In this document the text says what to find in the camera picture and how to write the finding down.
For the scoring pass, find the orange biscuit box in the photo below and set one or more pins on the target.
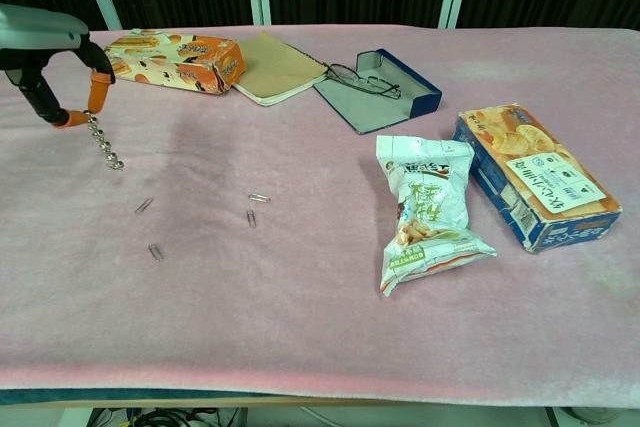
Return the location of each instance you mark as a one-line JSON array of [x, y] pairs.
[[220, 64]]

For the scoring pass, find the paper clip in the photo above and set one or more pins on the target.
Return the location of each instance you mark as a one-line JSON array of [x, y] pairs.
[[156, 252], [259, 198], [143, 205], [251, 218]]

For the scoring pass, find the thin black eyeglasses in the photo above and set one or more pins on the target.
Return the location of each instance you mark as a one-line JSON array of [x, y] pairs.
[[342, 73]]

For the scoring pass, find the white snack bag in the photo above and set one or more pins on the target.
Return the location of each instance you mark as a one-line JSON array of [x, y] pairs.
[[430, 207]]

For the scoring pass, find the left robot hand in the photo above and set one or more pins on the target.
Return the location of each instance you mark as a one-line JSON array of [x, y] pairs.
[[30, 29]]

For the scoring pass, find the metal magnetic ball chain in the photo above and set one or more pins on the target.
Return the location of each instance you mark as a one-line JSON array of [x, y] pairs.
[[102, 144]]

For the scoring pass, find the blue open glasses case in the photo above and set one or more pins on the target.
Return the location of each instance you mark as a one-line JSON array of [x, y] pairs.
[[365, 107]]

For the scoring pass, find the pink table cloth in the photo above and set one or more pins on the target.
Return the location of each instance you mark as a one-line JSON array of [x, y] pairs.
[[300, 297]]

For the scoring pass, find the brown spiral notebook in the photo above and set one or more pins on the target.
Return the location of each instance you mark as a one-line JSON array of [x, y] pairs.
[[270, 67]]

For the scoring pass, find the blue orange chip box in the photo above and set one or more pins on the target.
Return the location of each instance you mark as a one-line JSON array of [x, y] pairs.
[[530, 162]]

